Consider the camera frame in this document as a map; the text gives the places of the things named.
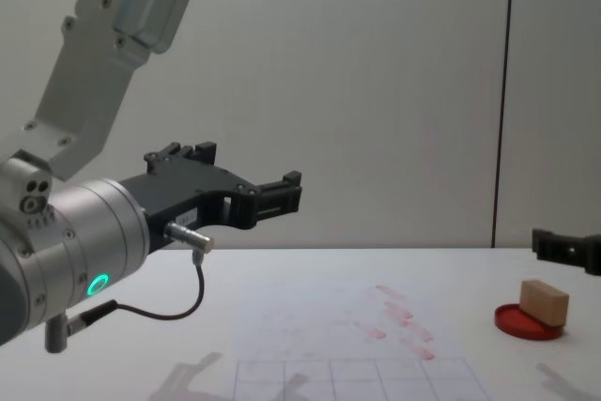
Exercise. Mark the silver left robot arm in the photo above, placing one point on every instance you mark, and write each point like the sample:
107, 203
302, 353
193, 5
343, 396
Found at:
94, 232

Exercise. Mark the white paper sheet with grid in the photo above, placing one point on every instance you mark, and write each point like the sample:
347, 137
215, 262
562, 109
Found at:
328, 326

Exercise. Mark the red round dish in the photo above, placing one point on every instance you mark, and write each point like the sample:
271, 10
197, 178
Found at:
516, 323

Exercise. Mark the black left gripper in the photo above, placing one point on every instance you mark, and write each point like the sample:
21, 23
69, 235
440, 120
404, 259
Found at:
188, 194

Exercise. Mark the pale wooden block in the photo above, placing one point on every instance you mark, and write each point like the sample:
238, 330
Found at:
544, 302

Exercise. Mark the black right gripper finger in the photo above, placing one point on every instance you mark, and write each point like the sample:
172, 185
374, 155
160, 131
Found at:
570, 251

